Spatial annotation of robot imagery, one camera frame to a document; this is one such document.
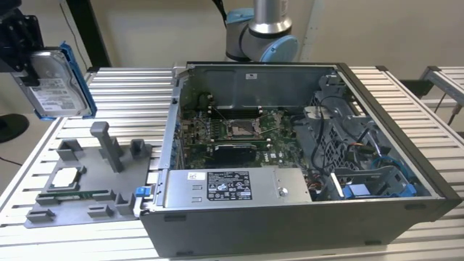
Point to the grey disk bay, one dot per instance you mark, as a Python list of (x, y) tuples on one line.
[(388, 171)]

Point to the silver power supply box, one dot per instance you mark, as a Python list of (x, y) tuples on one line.
[(181, 190)]

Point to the grey perforated drive cage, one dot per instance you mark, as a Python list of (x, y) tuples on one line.
[(333, 152)]

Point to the blue case latch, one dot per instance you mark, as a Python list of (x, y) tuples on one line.
[(141, 191)]

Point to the grey parts rack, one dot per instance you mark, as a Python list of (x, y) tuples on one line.
[(93, 179)]

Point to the blue plastic bay tab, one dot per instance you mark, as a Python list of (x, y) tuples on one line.
[(356, 190)]

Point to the CPU socket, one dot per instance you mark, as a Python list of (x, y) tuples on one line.
[(240, 129)]

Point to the silver CPU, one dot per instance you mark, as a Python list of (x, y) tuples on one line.
[(65, 176)]

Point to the locking lever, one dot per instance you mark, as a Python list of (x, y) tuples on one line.
[(221, 114)]

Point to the open grey PC case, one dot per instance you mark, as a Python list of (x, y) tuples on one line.
[(253, 231)]

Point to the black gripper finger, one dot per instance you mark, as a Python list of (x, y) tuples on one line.
[(30, 76)]

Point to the metal slat side table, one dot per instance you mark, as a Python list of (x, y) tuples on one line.
[(449, 79)]

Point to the black graphics card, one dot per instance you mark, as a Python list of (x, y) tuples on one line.
[(232, 156)]

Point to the hard disk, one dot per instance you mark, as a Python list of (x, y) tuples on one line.
[(53, 89)]

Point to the green RAM stick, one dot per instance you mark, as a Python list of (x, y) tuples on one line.
[(78, 194)]

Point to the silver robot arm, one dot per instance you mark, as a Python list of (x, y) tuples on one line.
[(269, 16)]

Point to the black round stand base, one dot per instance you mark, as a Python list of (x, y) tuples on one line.
[(12, 127)]

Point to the black frame post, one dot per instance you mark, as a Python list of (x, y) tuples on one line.
[(90, 32)]

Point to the green motherboard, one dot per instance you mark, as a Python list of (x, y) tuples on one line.
[(278, 152)]

